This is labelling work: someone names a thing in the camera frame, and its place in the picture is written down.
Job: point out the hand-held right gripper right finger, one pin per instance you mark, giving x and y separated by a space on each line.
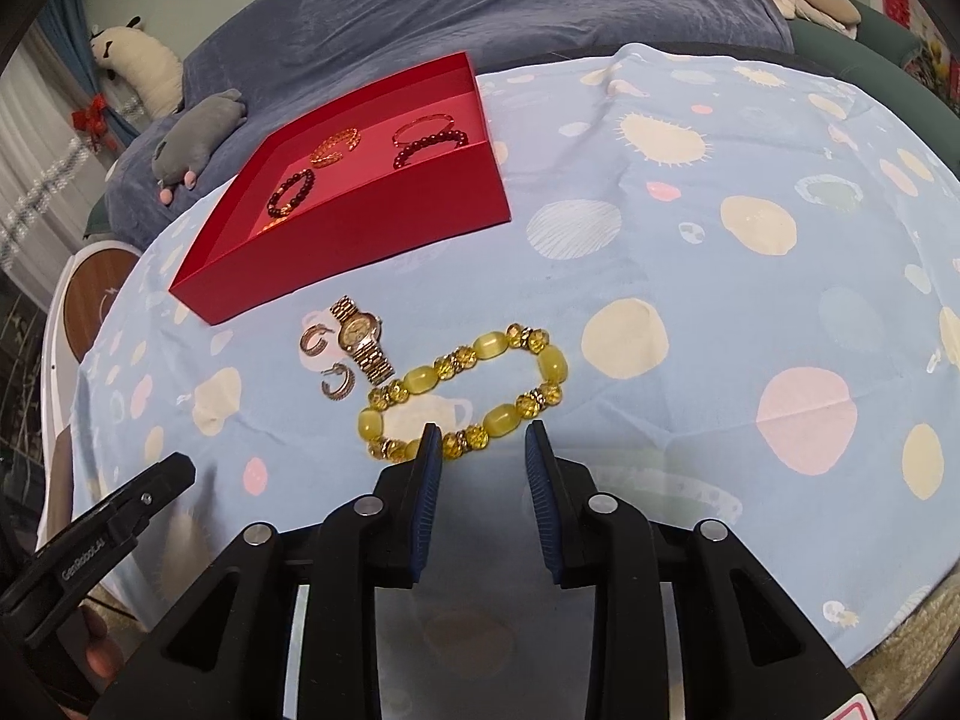
541 495

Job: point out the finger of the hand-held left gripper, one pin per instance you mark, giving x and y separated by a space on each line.
161 484

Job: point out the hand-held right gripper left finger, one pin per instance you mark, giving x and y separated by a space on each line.
427 495

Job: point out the red cardboard box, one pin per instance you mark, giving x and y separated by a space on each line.
375 240

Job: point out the rose gold bangle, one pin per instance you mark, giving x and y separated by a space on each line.
427 118

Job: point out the person's left hand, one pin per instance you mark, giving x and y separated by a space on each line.
97 652

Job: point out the rose gold hoop earring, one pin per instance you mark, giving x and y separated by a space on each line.
307 342
347 382

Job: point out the gold wrist watch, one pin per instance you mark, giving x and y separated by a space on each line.
352 331

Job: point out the round wooden top stool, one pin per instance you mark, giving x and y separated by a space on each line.
94 292

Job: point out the light blue spotted tablecloth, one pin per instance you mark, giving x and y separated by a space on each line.
712 240

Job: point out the grey plush toy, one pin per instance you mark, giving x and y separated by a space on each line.
195 135

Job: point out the red ribbon bow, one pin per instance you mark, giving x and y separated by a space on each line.
91 118

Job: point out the window curtain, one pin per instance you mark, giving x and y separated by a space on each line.
37 127

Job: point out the cream fluffy blanket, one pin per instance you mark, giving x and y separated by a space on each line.
900 645

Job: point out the white plush toy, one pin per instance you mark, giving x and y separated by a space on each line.
142 67

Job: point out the blue-grey blanket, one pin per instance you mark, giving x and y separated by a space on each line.
450 0

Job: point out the green sofa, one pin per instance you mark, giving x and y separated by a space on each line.
870 45

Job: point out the floral printed cloth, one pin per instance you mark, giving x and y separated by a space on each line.
934 60

